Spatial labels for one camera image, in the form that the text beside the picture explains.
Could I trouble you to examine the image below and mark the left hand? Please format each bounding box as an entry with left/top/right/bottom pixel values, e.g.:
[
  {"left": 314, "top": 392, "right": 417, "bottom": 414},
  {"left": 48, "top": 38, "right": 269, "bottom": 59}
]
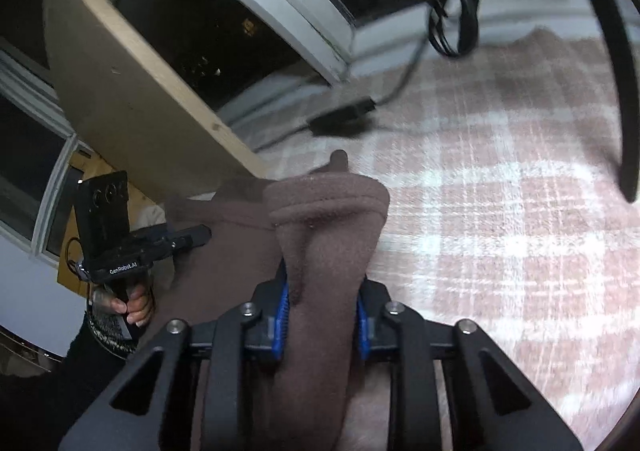
[{"left": 94, "top": 283, "right": 155, "bottom": 327}]

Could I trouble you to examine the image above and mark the black power adapter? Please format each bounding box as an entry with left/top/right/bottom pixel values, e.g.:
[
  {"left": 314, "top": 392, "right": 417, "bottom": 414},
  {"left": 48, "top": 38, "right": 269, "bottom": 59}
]
[{"left": 307, "top": 97, "right": 376, "bottom": 136}]

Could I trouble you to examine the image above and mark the beige wooden board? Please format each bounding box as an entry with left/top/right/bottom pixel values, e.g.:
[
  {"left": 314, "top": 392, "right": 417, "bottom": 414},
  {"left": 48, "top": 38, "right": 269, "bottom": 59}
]
[{"left": 43, "top": 0, "right": 266, "bottom": 203}]

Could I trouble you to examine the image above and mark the white folded cloth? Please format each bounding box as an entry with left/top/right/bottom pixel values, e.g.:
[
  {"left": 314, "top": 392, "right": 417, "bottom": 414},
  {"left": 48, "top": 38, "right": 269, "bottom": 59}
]
[{"left": 132, "top": 204, "right": 166, "bottom": 230}]

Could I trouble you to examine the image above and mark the black tripod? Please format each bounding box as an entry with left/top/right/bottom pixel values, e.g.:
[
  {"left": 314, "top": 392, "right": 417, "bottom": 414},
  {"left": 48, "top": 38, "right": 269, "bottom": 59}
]
[{"left": 424, "top": 0, "right": 640, "bottom": 204}]

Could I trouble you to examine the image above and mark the brown fleece garment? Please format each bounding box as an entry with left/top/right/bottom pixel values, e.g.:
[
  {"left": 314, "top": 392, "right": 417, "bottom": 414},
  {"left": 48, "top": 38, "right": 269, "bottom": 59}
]
[{"left": 149, "top": 150, "right": 390, "bottom": 450}]

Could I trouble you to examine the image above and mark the plaid bed sheet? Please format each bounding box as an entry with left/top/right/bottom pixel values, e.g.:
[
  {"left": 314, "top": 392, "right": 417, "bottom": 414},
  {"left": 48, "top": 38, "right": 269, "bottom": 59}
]
[{"left": 188, "top": 28, "right": 640, "bottom": 441}]

